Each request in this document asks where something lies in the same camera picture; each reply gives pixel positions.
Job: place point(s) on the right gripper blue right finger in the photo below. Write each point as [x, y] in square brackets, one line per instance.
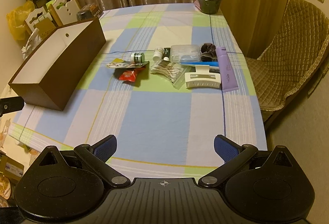
[235, 157]

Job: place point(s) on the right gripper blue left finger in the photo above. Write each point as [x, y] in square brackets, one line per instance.
[95, 157]

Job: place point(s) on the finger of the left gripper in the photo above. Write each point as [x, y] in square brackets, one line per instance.
[11, 104]

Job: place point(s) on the purple cream tube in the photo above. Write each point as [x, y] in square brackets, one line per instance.
[228, 79]

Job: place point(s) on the red snack packet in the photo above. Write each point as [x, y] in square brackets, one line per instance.
[129, 75]

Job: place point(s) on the blue toothpaste tube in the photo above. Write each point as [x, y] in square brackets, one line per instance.
[194, 63]

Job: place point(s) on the cotton swab bag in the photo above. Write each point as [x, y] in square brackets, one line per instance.
[174, 72]

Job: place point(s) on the white pill bottle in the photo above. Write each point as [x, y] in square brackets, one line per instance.
[158, 53]

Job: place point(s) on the dark green lip gel tube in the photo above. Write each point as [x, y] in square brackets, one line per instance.
[166, 53]

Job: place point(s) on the crumpled silver foil bag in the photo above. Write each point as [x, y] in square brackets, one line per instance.
[33, 41]

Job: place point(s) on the yellow plastic bag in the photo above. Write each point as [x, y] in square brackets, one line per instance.
[16, 19]

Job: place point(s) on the checked tablecloth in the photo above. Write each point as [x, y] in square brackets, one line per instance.
[161, 131]

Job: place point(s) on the white carved chair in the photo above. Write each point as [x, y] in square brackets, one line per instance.
[59, 12]

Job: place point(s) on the dark glass jar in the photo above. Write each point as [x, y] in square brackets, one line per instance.
[89, 11]

